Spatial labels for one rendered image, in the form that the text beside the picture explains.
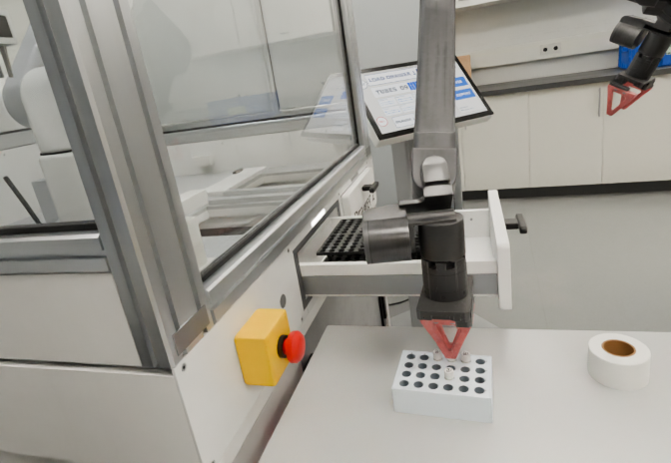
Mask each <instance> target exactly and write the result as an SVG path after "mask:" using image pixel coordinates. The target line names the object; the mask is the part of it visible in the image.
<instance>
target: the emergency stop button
mask: <svg viewBox="0 0 671 463"><path fill-rule="evenodd" d="M305 350H306V341H305V337H304V336H303V335H302V333H301V332H300V331H298V330H294V331H292V332H290V334H289V336H288V338H286V339H285V341H284V344H283V352H284V354H286V355H287V359H288V361H289V362H290V363H299V362H300V361H301V360H302V359H303V357H304V355H305Z"/></svg>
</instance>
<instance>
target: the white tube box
mask: <svg viewBox="0 0 671 463"><path fill-rule="evenodd" d="M446 367H450V368H452V369H453V371H454V379H453V380H451V381H447V380H445V377H444V369H445V368H446ZM391 393H392V400H393V407H394V412H400V413H409V414H417V415H426V416H434V417H443V418H451V419H459V420H468V421H476V422H485V423H490V422H491V423H493V375H492V357H491V356H486V355H471V354H470V363H462V361H461V354H458V355H457V357H456V361H455V362H448V360H447V358H445V357H444V355H443V354H442V360H441V361H434V359H433V352H428V351H413V350H403V351H402V354H401V357H400V361H399V364H398V367H397V371H396V374H395V378H394V381H393V384H392V388H391Z"/></svg>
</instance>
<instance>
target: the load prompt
mask: <svg viewBox="0 0 671 463"><path fill-rule="evenodd" d="M416 71H417V67H414V68H408V69H401V70H395V71H389V72H383V73H377V74H371V75H365V76H364V78H365V79H366V81H367V83H368V85H369V86H375V85H381V84H386V83H392V82H398V81H404V80H409V79H415V78H416Z"/></svg>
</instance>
